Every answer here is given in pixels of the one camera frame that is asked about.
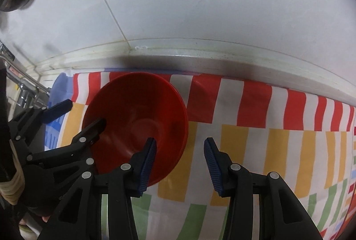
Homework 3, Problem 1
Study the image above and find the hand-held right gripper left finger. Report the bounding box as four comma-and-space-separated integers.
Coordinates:
36, 137, 158, 240

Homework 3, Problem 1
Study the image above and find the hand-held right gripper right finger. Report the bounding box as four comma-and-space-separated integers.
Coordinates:
204, 138, 320, 240

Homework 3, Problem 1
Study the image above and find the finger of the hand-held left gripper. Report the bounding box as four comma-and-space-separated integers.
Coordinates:
10, 99, 73, 144
28, 117, 107, 169

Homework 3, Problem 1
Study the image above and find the red and black bowl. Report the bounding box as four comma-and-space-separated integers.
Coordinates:
82, 72, 184, 192

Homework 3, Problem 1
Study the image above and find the person's left hand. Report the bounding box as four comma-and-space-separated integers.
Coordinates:
21, 166, 71, 225

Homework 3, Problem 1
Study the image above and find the chrome pull-down faucet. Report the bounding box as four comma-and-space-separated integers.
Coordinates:
0, 62, 52, 109

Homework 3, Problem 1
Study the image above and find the striped colourful tablecloth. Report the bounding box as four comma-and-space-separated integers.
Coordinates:
44, 70, 356, 240

